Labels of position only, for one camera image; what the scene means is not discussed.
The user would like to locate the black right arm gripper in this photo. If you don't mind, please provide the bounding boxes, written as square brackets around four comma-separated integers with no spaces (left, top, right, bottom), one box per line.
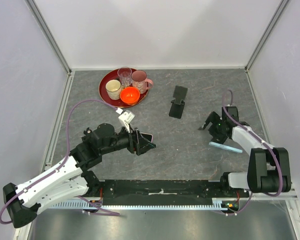
[198,111,227,145]

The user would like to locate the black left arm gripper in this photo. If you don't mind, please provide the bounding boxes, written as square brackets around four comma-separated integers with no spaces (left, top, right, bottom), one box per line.
[100,122,156,156]

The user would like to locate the blue case phone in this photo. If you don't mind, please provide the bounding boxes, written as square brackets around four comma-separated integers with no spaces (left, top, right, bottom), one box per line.
[209,141,243,153]

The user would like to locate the black folding phone stand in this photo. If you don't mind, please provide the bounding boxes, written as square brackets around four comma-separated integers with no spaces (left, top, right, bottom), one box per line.
[168,85,188,119]

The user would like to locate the beige case phone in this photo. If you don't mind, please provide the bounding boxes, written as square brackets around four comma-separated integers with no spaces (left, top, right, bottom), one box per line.
[141,132,153,143]

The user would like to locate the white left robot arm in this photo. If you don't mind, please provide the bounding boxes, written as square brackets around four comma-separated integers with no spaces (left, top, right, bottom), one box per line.
[3,123,156,229]

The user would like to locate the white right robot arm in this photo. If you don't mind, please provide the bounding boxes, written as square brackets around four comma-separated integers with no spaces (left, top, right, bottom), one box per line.
[198,106,292,197]

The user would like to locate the orange plastic bowl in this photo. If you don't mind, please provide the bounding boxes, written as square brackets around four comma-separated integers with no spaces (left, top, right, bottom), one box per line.
[120,86,140,106]

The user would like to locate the cream ceramic cup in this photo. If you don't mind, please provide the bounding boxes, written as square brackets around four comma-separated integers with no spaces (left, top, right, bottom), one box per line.
[105,79,122,100]

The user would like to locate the pink mug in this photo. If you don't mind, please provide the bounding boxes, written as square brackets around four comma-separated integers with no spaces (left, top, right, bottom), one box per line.
[131,70,154,94]

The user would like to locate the clear drinking glass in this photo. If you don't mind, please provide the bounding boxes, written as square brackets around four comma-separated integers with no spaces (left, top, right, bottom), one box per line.
[117,67,132,88]

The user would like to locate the red round tray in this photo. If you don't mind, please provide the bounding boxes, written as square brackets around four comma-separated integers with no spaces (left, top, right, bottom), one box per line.
[98,68,149,108]

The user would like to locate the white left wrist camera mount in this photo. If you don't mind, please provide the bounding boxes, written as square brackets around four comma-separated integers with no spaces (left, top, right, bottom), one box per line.
[115,108,135,133]

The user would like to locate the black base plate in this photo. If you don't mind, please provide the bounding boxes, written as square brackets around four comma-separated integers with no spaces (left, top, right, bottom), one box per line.
[85,179,249,205]

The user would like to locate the slotted cable duct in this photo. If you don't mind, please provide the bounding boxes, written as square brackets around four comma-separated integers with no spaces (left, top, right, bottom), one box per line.
[49,198,226,211]

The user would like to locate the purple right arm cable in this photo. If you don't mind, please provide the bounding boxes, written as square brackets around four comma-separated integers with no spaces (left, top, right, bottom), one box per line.
[222,89,285,197]

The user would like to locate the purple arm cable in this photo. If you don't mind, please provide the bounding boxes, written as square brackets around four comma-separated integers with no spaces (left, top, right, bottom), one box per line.
[222,89,285,197]
[0,99,121,225]

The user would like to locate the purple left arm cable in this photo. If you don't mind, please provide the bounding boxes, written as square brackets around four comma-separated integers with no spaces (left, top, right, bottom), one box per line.
[0,99,121,225]

